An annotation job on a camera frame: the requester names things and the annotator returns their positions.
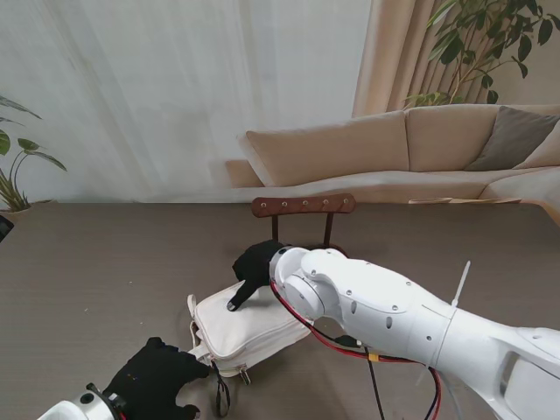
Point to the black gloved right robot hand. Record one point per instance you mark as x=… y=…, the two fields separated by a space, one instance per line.
x=254 y=269

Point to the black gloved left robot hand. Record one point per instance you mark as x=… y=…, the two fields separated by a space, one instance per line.
x=153 y=380

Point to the white zippered cosmetic bag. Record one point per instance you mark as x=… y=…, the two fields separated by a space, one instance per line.
x=245 y=332

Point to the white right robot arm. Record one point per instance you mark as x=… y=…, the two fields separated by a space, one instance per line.
x=394 y=306

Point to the dark wooden jewelry stand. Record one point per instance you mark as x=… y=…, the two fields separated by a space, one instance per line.
x=302 y=205

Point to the beige sofa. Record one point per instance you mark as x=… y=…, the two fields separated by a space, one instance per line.
x=328 y=149

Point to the white sheer curtain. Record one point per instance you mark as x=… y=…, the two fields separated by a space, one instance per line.
x=175 y=87

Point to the black device at table edge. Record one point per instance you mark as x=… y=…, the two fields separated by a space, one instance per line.
x=4 y=229

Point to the broad-leaved green potted plant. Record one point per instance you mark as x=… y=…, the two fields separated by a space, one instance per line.
x=32 y=145

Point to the beige curtain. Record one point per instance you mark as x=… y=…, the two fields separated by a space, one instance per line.
x=394 y=52

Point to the grey sofa cushion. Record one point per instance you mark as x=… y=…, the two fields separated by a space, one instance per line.
x=512 y=140

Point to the tall dark-leaved plant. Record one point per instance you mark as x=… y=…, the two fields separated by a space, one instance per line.
x=452 y=50

